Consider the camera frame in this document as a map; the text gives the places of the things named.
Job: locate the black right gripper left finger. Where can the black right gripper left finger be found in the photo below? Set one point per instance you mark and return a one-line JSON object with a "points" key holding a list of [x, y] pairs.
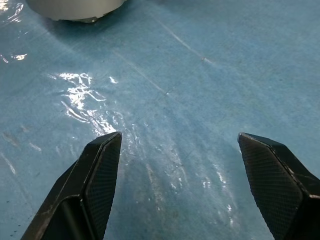
{"points": [[75, 200]]}

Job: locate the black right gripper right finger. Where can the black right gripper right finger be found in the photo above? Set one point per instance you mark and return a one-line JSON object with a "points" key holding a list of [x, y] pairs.
{"points": [[275, 187]]}

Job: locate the grey cylindrical motor housing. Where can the grey cylindrical motor housing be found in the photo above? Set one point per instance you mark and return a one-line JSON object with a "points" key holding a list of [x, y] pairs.
{"points": [[75, 10]]}

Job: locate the blue plastic-covered table mat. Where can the blue plastic-covered table mat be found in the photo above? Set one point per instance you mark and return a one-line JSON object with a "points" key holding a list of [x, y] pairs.
{"points": [[187, 75]]}

